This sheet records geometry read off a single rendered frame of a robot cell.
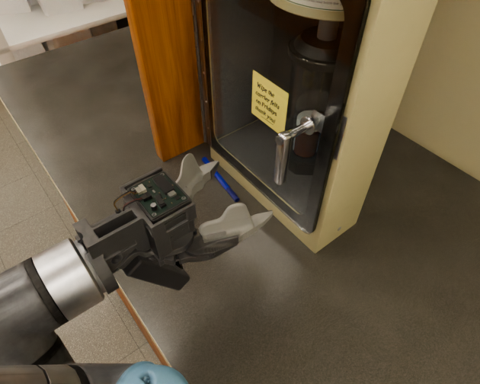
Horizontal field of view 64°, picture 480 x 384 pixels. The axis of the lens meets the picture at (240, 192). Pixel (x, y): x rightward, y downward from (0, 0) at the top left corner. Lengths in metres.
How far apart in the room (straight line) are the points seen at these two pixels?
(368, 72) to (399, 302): 0.39
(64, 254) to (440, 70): 0.78
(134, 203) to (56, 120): 0.66
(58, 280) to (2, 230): 1.81
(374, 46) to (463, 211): 0.49
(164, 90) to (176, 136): 0.12
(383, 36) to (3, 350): 0.47
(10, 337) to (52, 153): 0.60
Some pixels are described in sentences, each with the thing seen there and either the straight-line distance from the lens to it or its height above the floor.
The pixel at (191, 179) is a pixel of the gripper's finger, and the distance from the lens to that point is 0.50.
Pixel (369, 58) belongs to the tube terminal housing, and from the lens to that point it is 0.45.
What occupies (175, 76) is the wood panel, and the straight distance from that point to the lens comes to 0.76.
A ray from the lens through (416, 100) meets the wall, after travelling 0.98.
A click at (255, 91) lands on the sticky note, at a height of 1.20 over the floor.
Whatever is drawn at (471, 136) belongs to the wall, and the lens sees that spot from 0.95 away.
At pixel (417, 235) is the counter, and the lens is 0.78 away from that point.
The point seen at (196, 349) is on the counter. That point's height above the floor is 0.94.
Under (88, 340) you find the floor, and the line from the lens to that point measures 1.73.
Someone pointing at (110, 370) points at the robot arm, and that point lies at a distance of 0.34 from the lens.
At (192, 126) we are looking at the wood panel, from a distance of 0.85.
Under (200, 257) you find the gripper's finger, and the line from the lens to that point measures 0.44.
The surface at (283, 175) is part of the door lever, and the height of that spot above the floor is 1.14.
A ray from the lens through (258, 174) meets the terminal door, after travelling 0.69.
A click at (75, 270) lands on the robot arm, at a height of 1.20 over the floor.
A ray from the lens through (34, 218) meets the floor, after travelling 2.19.
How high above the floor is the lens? 1.52
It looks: 48 degrees down
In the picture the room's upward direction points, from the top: straight up
